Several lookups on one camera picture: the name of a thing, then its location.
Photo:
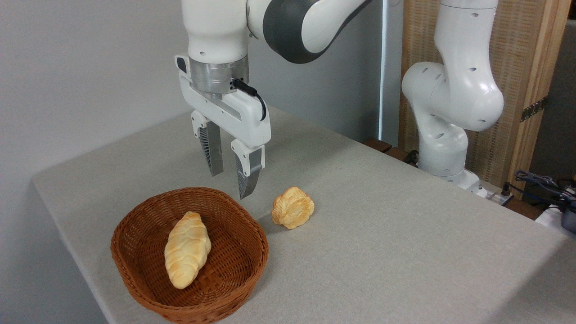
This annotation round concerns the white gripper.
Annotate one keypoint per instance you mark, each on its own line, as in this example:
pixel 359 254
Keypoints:
pixel 234 117

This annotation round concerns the round knotted bread roll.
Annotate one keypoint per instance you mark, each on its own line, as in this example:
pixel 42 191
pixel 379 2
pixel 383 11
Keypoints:
pixel 292 208

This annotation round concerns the long braided bread loaf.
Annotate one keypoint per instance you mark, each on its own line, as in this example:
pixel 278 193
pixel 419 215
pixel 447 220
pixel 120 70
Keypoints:
pixel 186 249

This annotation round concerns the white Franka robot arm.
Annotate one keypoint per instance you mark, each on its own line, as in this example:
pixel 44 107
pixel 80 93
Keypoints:
pixel 459 90

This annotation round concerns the brown wicker basket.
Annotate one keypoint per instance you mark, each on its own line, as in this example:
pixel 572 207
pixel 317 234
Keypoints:
pixel 229 270

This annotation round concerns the dark brown wooden ledge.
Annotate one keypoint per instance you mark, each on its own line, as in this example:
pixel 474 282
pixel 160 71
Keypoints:
pixel 378 145

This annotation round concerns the metal screen hinge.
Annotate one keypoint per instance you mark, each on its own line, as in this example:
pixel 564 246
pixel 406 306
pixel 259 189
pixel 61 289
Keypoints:
pixel 533 109

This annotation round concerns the rattan and wood folding screen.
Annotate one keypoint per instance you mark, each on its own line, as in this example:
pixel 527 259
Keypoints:
pixel 517 45

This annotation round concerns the grey box with white cloth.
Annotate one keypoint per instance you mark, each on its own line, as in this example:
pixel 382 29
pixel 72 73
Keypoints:
pixel 568 219

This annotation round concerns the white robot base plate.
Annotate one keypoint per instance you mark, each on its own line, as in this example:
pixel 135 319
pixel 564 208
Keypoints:
pixel 490 192

